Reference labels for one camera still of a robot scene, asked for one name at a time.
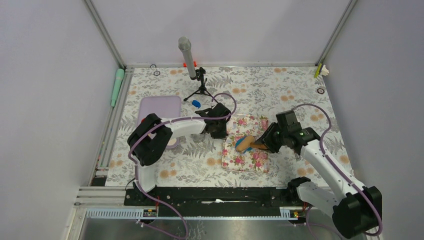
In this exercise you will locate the wooden rolling pin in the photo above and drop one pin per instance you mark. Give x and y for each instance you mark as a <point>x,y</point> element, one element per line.
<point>258,146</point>

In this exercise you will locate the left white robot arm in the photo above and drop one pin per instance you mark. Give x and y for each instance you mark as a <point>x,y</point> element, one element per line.
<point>149,140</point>

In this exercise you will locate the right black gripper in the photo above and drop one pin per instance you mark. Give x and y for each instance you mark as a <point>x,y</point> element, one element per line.
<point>266,139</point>

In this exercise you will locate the beige dough disc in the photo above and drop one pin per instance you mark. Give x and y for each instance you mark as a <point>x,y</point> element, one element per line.
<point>172,143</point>

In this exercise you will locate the black microphone tripod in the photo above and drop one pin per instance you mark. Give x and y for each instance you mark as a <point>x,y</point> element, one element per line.
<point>202,89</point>

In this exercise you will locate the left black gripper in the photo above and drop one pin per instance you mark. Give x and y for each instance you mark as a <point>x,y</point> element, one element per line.
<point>223,134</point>

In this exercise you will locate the blue dough piece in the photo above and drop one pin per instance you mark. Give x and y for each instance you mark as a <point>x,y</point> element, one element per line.
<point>196,104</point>

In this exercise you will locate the red clip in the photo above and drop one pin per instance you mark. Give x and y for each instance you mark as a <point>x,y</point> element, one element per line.
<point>194,64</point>

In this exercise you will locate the floral cutting board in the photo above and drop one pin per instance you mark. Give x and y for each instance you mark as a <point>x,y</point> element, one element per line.
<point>255,161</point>

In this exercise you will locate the green marker pen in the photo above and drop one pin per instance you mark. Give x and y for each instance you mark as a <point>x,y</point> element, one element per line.
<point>119,76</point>

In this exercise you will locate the white clip in corner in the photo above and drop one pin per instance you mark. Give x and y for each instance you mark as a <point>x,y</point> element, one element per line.
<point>324,71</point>

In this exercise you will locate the floral tablecloth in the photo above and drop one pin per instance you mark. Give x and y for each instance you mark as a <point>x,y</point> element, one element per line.
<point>256,91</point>

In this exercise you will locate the purple tray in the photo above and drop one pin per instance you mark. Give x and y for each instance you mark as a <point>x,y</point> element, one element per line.
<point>164,107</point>

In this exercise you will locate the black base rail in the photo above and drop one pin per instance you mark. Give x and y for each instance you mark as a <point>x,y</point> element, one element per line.
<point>216,201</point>

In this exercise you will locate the grey microphone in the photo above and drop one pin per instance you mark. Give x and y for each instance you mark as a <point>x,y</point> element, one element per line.
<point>185,47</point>

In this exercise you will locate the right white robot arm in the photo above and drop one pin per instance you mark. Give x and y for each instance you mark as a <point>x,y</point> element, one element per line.
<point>353,207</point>

